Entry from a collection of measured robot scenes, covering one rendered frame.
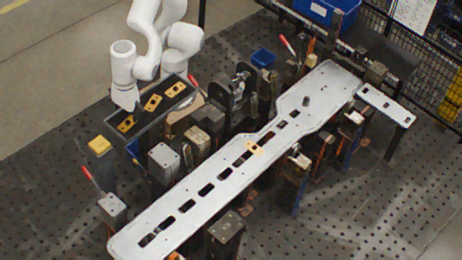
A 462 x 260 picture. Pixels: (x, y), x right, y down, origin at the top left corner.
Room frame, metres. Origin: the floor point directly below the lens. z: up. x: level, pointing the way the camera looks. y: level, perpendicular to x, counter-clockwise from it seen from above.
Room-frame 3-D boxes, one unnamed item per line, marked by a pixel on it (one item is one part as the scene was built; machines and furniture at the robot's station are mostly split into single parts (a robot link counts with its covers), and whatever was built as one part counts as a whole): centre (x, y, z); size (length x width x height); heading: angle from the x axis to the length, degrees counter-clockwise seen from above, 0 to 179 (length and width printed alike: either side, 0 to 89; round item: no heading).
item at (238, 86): (1.56, 0.00, 0.94); 0.18 x 0.13 x 0.49; 144
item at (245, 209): (1.29, -0.07, 0.84); 0.17 x 0.06 x 0.29; 54
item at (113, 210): (0.98, 0.37, 0.88); 0.11 x 0.10 x 0.36; 54
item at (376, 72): (1.88, -0.65, 0.88); 0.08 x 0.08 x 0.36; 54
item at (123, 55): (1.27, 0.36, 1.48); 0.09 x 0.08 x 0.13; 78
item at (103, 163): (1.17, 0.45, 0.92); 0.08 x 0.08 x 0.44; 54
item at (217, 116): (1.45, 0.07, 0.89); 0.13 x 0.11 x 0.38; 54
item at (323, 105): (1.34, -0.10, 1.00); 1.38 x 0.22 x 0.02; 144
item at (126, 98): (1.27, 0.37, 1.33); 0.10 x 0.07 x 0.11; 60
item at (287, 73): (1.83, -0.25, 0.88); 0.07 x 0.06 x 0.35; 54
